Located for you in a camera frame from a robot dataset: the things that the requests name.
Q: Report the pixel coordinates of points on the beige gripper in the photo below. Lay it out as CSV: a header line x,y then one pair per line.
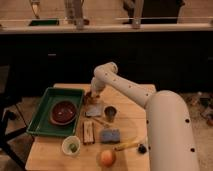
x,y
96,88

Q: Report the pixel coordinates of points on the bunch of red grapes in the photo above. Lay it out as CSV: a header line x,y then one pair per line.
x,y
88,99

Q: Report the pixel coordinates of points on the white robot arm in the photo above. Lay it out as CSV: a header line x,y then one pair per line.
x,y
169,130

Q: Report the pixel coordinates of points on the small metal cup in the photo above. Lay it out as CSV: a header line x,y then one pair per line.
x,y
110,113

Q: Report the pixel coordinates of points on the small green object in cup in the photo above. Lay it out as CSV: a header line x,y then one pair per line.
x,y
73,148

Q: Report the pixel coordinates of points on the grey cloth piece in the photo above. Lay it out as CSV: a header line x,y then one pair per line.
x,y
94,110

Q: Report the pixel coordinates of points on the wooden spoon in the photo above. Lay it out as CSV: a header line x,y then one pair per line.
x,y
100,122

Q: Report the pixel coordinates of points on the wooden block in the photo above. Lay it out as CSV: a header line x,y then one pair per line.
x,y
88,132

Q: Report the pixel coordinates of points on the dark red bowl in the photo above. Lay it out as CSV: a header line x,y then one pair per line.
x,y
63,112

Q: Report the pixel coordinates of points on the green plastic tray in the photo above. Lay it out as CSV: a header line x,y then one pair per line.
x,y
41,125

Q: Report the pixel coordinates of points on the blue sponge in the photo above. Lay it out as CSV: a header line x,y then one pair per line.
x,y
110,136

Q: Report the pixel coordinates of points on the red yellow apple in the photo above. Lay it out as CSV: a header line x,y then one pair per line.
x,y
106,158

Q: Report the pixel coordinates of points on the black chair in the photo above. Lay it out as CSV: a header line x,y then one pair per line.
x,y
8,99

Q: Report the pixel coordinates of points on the yellow handled brush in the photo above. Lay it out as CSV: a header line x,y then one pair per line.
x,y
138,145

